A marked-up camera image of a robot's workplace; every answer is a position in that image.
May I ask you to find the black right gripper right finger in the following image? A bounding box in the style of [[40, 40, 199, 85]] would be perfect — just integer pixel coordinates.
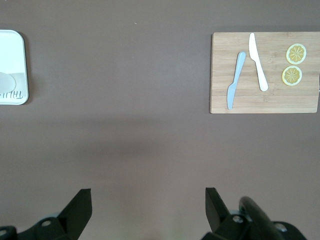
[[199, 186, 310, 240]]

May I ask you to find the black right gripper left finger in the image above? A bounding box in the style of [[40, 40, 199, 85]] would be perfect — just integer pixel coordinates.
[[0, 188, 93, 240]]

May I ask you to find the white plastic cup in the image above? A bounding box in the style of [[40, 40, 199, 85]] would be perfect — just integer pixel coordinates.
[[0, 71, 17, 95]]

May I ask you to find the white bear print tray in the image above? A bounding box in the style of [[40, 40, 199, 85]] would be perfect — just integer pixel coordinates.
[[0, 29, 30, 106]]

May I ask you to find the brown table cover mat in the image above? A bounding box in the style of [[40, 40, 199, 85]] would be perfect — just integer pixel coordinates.
[[0, 0, 320, 240]]

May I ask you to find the grey plastic knife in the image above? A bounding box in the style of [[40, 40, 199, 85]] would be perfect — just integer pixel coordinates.
[[226, 51, 247, 111]]

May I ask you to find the wooden cutting board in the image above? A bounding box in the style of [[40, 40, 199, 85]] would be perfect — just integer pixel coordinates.
[[209, 31, 320, 115]]

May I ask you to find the white plastic knife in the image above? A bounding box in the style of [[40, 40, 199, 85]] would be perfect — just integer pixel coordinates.
[[248, 32, 269, 92]]

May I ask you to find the yellow lemon slice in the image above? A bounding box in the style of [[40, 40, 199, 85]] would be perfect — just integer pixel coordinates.
[[285, 43, 307, 66], [281, 65, 303, 87]]

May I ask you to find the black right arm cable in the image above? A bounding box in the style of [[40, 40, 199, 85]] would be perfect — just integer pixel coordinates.
[[238, 196, 282, 240]]

